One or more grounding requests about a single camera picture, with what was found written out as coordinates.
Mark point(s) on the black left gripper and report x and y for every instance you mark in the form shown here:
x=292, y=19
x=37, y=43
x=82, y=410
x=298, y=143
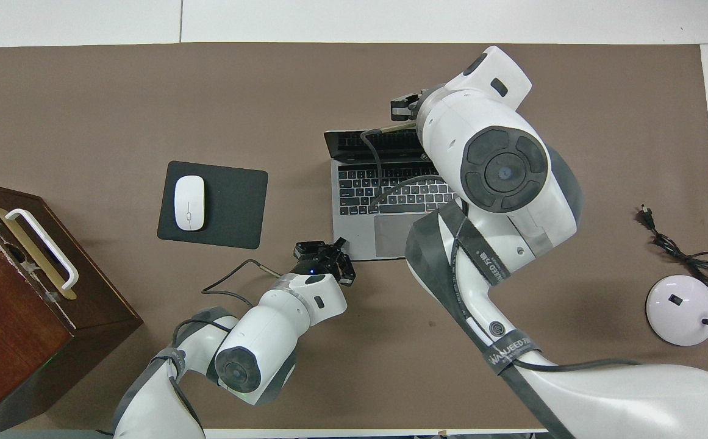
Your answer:
x=320, y=265

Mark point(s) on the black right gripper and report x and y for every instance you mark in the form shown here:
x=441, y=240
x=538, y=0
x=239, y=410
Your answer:
x=418, y=100

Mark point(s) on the grey laptop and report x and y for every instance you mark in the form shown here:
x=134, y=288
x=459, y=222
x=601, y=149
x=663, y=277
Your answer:
x=354, y=238

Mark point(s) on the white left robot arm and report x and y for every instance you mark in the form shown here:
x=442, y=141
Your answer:
x=268, y=335

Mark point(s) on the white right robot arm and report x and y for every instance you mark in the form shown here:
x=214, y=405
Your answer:
x=488, y=110

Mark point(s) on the brown table mat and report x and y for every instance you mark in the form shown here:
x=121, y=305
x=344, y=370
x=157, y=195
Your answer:
x=354, y=91

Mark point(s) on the black mouse pad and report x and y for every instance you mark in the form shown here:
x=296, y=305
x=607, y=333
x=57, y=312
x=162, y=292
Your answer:
x=232, y=207

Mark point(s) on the white computer mouse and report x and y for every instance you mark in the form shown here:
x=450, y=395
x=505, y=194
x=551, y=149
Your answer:
x=189, y=203

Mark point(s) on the brown wooden box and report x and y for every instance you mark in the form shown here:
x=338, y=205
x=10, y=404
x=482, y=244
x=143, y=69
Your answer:
x=12, y=341

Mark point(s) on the white desk lamp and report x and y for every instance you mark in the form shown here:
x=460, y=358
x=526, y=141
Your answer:
x=677, y=317

